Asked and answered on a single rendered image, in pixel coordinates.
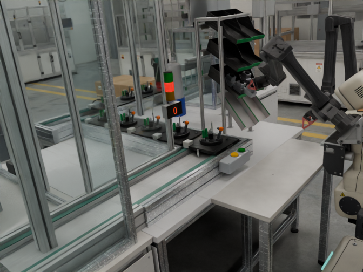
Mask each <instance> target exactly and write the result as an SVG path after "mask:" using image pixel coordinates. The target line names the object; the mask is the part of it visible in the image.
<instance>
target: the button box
mask: <svg viewBox="0 0 363 272"><path fill-rule="evenodd" d="M234 152H237V153H238V156H237V157H232V156H231V154H229V155H228V156H226V157H225V158H223V159H221V160H220V161H219V162H218V163H219V171H220V172H223V173H227V174H231V173H232V172H234V171H235V170H236V169H238V168H239V167H241V166H242V165H243V164H245V163H247V162H248V161H249V160H250V150H247V149H246V150H245V151H244V152H238V150H236V151H234Z"/></svg>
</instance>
